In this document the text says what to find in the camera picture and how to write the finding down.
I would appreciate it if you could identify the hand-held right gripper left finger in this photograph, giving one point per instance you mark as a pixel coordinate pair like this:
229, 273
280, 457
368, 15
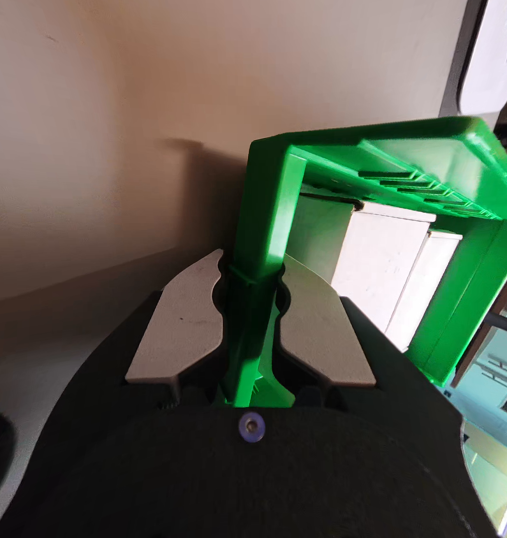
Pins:
182, 328

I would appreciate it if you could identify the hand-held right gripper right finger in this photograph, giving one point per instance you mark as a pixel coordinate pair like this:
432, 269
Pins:
320, 336

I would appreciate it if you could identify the green plastic bin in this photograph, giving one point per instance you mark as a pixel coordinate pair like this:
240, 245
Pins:
270, 201

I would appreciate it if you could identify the grey desk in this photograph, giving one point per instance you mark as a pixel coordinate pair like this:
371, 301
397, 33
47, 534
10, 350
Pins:
89, 105

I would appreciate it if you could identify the white rounded flat plate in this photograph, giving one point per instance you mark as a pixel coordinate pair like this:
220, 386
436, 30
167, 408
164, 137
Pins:
488, 63

